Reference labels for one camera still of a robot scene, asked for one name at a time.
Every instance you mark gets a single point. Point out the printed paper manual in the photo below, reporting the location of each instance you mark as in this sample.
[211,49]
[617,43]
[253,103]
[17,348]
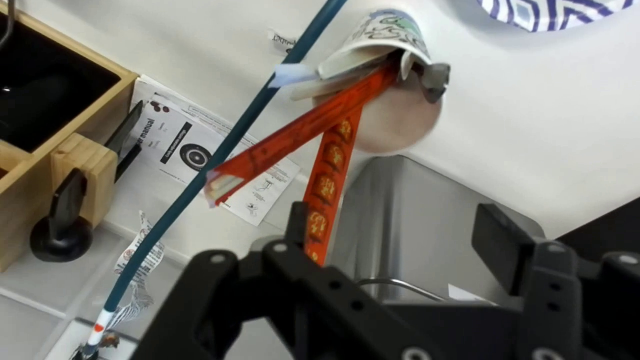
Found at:
[185,150]

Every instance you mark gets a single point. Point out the grey utensil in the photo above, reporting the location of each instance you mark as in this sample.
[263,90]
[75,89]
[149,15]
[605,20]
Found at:
[434,80]

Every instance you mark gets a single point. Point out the silver spoon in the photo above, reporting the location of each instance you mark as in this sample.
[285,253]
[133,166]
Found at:
[400,283]

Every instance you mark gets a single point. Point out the black flat tool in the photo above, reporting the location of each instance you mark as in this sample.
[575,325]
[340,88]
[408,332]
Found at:
[124,135]

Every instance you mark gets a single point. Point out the wooden organiser box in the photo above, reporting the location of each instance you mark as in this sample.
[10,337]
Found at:
[30,170]

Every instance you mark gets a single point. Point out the printed paper cup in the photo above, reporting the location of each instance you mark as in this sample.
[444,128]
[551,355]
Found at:
[385,120]

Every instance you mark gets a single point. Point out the beige stick packet, blue end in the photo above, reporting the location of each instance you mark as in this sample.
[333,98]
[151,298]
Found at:
[320,86]

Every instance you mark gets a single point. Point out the blue and white patterned plate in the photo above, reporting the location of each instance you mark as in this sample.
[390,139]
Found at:
[545,12]

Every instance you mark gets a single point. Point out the plain orange stick packet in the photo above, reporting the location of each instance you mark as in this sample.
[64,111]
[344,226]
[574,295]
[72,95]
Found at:
[300,135]

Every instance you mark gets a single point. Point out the small paper label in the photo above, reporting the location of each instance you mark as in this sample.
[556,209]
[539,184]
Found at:
[283,43]

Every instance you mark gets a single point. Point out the orange stick packet with squares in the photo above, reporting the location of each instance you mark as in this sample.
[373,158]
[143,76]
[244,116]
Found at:
[327,185]

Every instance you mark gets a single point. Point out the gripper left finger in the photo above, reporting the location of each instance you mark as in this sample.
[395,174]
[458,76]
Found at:
[235,310]

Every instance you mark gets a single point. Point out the white stick packet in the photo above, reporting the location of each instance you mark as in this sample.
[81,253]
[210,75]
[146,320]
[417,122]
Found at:
[350,60]

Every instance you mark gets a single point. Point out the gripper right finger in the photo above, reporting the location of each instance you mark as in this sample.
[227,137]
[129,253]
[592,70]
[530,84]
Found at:
[550,300]

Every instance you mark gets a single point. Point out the crumpled printed wrapper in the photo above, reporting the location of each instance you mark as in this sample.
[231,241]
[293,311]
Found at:
[145,260]

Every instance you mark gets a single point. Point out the silver metal mug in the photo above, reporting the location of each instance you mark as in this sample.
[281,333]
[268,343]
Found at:
[400,225]

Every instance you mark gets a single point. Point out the teal rod with white tip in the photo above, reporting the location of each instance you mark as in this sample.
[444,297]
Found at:
[235,135]

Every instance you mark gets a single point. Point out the black tool with round base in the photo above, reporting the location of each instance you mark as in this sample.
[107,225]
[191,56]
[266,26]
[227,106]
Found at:
[62,235]

